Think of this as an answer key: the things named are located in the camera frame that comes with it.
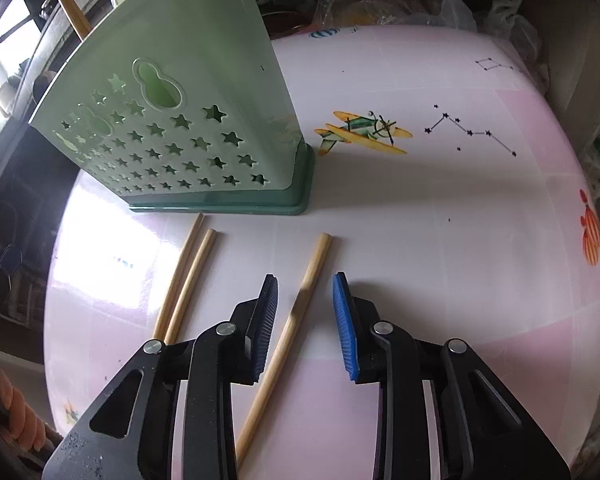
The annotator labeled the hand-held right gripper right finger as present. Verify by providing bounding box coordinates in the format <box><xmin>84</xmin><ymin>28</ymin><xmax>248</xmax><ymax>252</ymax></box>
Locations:
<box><xmin>331</xmin><ymin>272</ymin><xmax>571</xmax><ymax>480</ymax></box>

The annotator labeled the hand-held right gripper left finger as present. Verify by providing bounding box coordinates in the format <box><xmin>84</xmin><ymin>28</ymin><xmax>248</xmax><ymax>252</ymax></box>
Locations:
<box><xmin>42</xmin><ymin>274</ymin><xmax>279</xmax><ymax>480</ymax></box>

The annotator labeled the wooden chopstick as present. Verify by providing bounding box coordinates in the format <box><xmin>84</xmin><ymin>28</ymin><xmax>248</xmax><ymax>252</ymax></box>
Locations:
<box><xmin>235</xmin><ymin>232</ymin><xmax>332</xmax><ymax>463</ymax></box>
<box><xmin>152</xmin><ymin>213</ymin><xmax>205</xmax><ymax>339</ymax></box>
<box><xmin>165</xmin><ymin>229</ymin><xmax>217</xmax><ymax>345</ymax></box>
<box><xmin>56</xmin><ymin>0</ymin><xmax>92</xmax><ymax>40</ymax></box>

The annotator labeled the mint green utensil holder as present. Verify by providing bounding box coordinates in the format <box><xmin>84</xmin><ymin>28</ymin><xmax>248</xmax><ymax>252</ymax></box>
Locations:
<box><xmin>28</xmin><ymin>0</ymin><xmax>315</xmax><ymax>217</ymax></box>

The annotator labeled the person's left hand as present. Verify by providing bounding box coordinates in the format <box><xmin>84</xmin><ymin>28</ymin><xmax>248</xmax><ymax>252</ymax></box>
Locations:
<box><xmin>0</xmin><ymin>367</ymin><xmax>47</xmax><ymax>452</ymax></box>

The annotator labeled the window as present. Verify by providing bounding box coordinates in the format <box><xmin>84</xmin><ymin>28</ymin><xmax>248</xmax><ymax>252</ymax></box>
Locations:
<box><xmin>0</xmin><ymin>0</ymin><xmax>36</xmax><ymax>96</ymax></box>

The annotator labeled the clear bag with food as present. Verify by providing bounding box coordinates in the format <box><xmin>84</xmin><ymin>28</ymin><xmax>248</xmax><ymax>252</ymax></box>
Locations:
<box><xmin>317</xmin><ymin>0</ymin><xmax>476</xmax><ymax>31</ymax></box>

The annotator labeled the white plastic bag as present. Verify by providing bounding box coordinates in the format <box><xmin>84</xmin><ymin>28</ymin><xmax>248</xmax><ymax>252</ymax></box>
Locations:
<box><xmin>482</xmin><ymin>0</ymin><xmax>551</xmax><ymax>91</ymax></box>

